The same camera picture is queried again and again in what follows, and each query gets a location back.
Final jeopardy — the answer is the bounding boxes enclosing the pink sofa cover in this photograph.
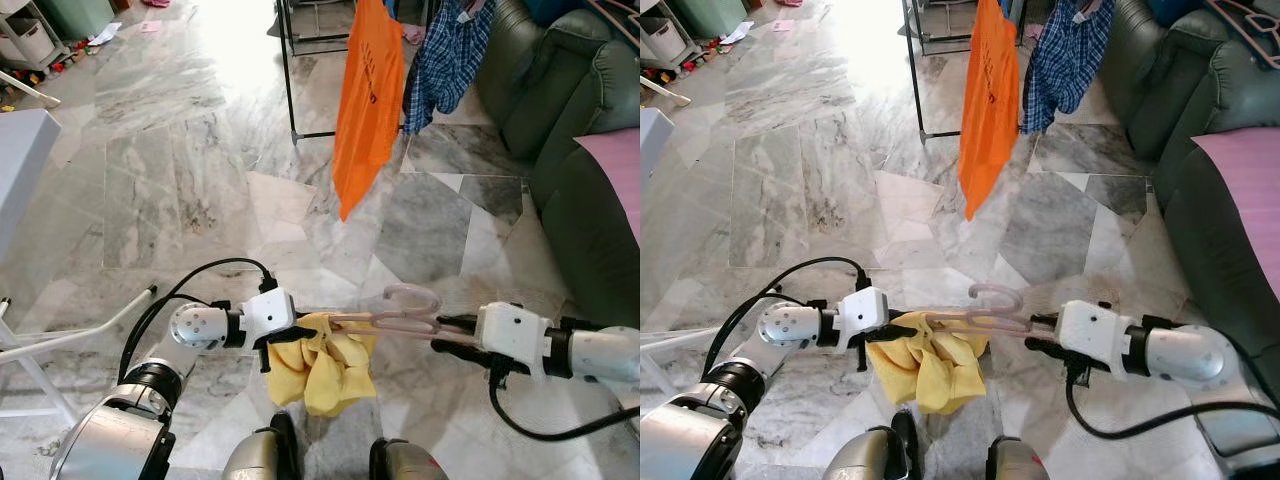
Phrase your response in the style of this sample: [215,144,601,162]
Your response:
[575,128,641,241]
[1190,125,1280,301]

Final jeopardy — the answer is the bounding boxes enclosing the black metal drying rack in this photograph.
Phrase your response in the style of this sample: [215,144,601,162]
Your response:
[270,0,356,146]
[900,0,976,141]

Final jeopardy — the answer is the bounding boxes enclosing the yellow garment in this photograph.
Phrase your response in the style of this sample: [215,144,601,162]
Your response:
[865,310,991,416]
[265,312,381,417]

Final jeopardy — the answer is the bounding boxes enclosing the left robot leg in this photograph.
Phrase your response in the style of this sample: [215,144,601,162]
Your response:
[822,410,926,480]
[222,412,301,480]

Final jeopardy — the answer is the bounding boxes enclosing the blue plaid shirt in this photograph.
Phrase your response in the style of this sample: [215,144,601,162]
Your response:
[1022,0,1116,136]
[403,0,498,136]

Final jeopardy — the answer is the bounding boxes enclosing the pink plastic hanger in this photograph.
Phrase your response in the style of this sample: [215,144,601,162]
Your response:
[585,0,641,41]
[925,283,1061,341]
[330,284,481,346]
[1205,0,1280,66]

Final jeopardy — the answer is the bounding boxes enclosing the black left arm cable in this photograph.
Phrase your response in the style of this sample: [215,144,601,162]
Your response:
[118,258,276,386]
[703,257,871,381]

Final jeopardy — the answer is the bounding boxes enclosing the dark green leather sofa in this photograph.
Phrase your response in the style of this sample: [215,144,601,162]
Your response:
[1153,128,1280,471]
[530,130,641,331]

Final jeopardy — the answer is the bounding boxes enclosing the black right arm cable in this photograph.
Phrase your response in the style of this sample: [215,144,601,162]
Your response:
[1065,365,1280,441]
[488,365,641,443]

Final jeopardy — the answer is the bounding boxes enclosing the green laundry basket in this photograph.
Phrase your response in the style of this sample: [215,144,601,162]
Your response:
[35,0,116,41]
[675,0,751,39]

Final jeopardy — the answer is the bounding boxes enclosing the grey storage drawer cart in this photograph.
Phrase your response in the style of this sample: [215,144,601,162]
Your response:
[0,0,66,71]
[640,0,706,66]

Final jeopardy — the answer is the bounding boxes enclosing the white high chair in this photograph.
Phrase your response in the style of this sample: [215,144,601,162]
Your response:
[0,68,61,109]
[640,75,691,109]

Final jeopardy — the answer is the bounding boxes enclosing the dark green leather armchair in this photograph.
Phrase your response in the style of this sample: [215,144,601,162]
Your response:
[1098,0,1280,161]
[475,0,641,166]

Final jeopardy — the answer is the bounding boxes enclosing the orange shirt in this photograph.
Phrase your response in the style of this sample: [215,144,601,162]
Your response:
[957,0,1023,221]
[332,0,408,223]

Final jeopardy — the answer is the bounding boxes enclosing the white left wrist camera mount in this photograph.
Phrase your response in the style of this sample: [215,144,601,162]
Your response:
[240,288,298,346]
[838,286,891,346]

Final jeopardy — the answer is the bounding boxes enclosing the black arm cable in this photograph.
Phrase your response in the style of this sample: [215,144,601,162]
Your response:
[1065,365,1280,441]
[488,365,641,443]
[703,257,871,381]
[118,258,276,386]

